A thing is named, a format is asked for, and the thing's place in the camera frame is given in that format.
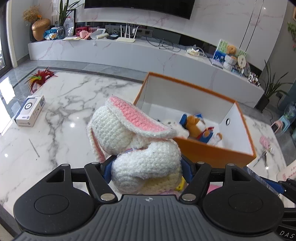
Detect red feather decoration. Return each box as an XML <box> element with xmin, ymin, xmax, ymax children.
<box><xmin>24</xmin><ymin>67</ymin><xmax>58</xmax><ymax>93</ymax></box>

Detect metal scissors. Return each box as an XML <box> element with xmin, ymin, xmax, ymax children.
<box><xmin>253</xmin><ymin>151</ymin><xmax>267</xmax><ymax>167</ymax></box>

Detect white product box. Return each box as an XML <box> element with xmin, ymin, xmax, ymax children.
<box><xmin>14</xmin><ymin>95</ymin><xmax>46</xmax><ymax>127</ymax></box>

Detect dried flower bunch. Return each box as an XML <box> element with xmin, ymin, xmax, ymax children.
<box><xmin>23</xmin><ymin>5</ymin><xmax>42</xmax><ymax>24</ymax></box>

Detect white pink crochet bunny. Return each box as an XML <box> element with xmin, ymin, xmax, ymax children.
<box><xmin>86</xmin><ymin>95</ymin><xmax>187</xmax><ymax>195</ymax></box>

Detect thin metal needle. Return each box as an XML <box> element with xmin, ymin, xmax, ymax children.
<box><xmin>29</xmin><ymin>138</ymin><xmax>40</xmax><ymax>158</ymax></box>

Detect green blue photo stand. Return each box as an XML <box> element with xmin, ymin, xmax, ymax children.
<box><xmin>212</xmin><ymin>39</ymin><xmax>248</xmax><ymax>67</ymax></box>

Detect white desktop device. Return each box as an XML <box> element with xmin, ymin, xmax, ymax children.
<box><xmin>90</xmin><ymin>29</ymin><xmax>109</xmax><ymax>40</ymax></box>

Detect orange teddy bear toy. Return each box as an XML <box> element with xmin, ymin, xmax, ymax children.
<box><xmin>185</xmin><ymin>115</ymin><xmax>206</xmax><ymax>139</ymax></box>

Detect black picture frame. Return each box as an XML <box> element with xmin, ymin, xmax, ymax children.
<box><xmin>63</xmin><ymin>9</ymin><xmax>77</xmax><ymax>37</ymax></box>

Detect orange cardboard box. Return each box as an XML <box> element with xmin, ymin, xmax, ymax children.
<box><xmin>133</xmin><ymin>72</ymin><xmax>257</xmax><ymax>168</ymax></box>

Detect gold vase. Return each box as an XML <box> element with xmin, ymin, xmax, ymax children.
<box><xmin>32</xmin><ymin>18</ymin><xmax>51</xmax><ymax>42</ymax></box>

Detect white power strip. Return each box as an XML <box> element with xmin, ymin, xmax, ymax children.
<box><xmin>186</xmin><ymin>47</ymin><xmax>208</xmax><ymax>57</ymax></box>

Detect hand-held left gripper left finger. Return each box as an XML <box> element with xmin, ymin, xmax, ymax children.
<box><xmin>44</xmin><ymin>159</ymin><xmax>117</xmax><ymax>202</ymax></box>

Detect green plant in glass vase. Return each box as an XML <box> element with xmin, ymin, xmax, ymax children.
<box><xmin>54</xmin><ymin>0</ymin><xmax>80</xmax><ymax>40</ymax></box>

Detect small cow figurines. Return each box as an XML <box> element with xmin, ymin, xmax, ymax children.
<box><xmin>247</xmin><ymin>72</ymin><xmax>262</xmax><ymax>87</ymax></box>

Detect black cables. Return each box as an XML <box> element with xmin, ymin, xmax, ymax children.
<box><xmin>146</xmin><ymin>35</ymin><xmax>182</xmax><ymax>52</ymax></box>

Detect pink stool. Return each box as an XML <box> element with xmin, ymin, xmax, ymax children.
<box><xmin>270</xmin><ymin>116</ymin><xmax>289</xmax><ymax>133</ymax></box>

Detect blue white small toy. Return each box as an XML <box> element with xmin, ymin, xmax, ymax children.
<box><xmin>199</xmin><ymin>126</ymin><xmax>223</xmax><ymax>146</ymax></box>

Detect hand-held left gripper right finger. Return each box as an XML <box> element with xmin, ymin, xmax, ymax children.
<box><xmin>179</xmin><ymin>160</ymin><xmax>252</xmax><ymax>202</ymax></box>

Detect blue snack bag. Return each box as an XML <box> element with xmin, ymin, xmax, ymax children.
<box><xmin>44</xmin><ymin>28</ymin><xmax>58</xmax><ymax>40</ymax></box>

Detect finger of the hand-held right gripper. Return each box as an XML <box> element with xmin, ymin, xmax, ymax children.
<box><xmin>259</xmin><ymin>176</ymin><xmax>296</xmax><ymax>204</ymax></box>

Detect black television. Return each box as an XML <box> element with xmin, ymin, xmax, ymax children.
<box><xmin>84</xmin><ymin>0</ymin><xmax>196</xmax><ymax>20</ymax></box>

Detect white router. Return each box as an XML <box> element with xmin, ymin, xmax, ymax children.
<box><xmin>116</xmin><ymin>24</ymin><xmax>139</xmax><ymax>44</ymax></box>

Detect white marble TV console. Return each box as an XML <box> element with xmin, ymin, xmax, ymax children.
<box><xmin>28</xmin><ymin>37</ymin><xmax>264</xmax><ymax>108</ymax></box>

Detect pink cardboard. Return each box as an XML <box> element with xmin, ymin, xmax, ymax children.
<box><xmin>277</xmin><ymin>164</ymin><xmax>296</xmax><ymax>183</ymax></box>

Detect potted green plant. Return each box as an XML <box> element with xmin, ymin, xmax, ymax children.
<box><xmin>255</xmin><ymin>60</ymin><xmax>294</xmax><ymax>112</ymax></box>

